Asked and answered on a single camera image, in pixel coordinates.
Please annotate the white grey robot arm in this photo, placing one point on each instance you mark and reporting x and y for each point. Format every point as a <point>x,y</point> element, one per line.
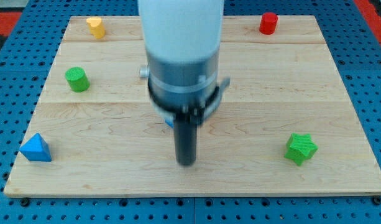
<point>182,41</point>

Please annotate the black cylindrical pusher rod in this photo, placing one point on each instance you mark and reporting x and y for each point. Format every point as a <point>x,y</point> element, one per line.
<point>185,137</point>

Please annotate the light wooden board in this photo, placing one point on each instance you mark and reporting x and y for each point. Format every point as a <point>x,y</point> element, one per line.
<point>108,141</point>

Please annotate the green cylinder block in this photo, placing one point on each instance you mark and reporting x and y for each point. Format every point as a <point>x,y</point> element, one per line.
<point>77,79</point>

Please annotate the yellow heart block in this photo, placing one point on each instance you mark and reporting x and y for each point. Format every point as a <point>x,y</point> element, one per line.
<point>96,27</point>

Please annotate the red cylinder block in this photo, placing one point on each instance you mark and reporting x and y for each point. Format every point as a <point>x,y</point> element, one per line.
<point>268,23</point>

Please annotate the blue triangle block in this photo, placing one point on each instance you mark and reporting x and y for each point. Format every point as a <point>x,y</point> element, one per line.
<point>36,149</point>

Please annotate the blue cube block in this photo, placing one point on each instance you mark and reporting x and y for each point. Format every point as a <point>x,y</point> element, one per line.
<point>169,122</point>

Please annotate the green star block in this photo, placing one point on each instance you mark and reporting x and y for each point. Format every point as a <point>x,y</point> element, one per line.
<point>300,148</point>

